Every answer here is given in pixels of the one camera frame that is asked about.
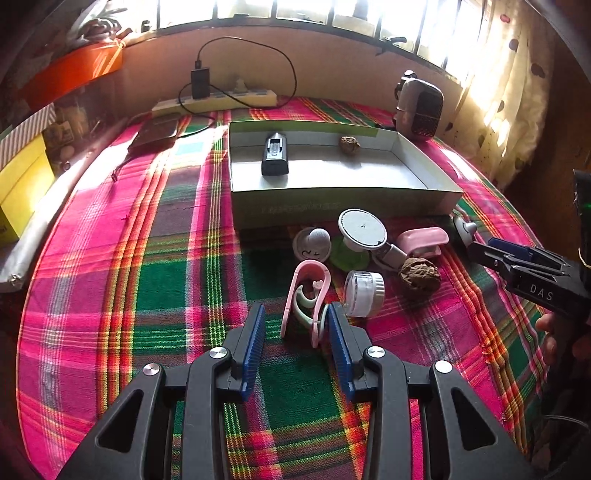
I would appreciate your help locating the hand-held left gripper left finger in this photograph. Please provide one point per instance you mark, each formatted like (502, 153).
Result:
(254, 350)

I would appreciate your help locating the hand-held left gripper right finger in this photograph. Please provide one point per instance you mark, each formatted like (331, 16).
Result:
(339, 350)

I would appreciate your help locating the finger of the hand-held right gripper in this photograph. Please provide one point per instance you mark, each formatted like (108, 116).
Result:
(515, 250)
(489, 258)

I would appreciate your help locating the white knobbed cap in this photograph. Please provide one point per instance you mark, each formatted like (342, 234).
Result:
(463, 228)

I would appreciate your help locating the white ribbed jar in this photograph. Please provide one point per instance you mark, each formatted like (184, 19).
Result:
(364, 293)

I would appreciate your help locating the pink plastic clip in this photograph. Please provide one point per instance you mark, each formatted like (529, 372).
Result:
(304, 295)

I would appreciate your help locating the pink tape dispenser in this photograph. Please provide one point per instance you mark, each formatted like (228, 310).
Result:
(422, 240)

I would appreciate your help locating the large brown walnut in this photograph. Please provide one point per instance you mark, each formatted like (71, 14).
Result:
(419, 275)

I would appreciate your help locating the white ball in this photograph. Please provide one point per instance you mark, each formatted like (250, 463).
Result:
(314, 243)

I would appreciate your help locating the green white cardboard box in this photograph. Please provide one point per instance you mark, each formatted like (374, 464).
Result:
(351, 175)

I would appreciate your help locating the person's right hand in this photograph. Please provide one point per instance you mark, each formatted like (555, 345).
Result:
(556, 339)

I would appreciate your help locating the green plastic lid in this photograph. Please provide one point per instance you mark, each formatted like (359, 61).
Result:
(348, 259)

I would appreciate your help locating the round white disc charger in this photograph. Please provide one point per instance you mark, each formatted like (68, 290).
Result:
(362, 227)

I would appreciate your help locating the plaid blanket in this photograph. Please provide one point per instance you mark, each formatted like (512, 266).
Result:
(138, 277)

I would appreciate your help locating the cream spotted curtain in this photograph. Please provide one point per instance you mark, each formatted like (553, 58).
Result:
(512, 92)

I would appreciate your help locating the small grey fan heater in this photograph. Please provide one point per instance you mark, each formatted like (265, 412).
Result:
(422, 110)

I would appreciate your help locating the small brown walnut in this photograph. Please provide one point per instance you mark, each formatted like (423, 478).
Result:
(348, 144)

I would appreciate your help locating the black rectangular device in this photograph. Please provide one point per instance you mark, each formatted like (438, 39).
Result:
(274, 157)

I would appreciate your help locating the white power strip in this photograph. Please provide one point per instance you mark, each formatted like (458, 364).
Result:
(240, 99)

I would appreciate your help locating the black charger adapter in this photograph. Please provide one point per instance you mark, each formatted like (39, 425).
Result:
(200, 84)

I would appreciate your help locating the yellow box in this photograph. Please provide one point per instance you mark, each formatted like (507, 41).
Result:
(23, 194)

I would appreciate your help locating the barred window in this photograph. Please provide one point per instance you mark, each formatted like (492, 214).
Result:
(323, 11)

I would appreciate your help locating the striped box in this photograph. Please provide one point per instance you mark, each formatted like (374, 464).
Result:
(23, 136)

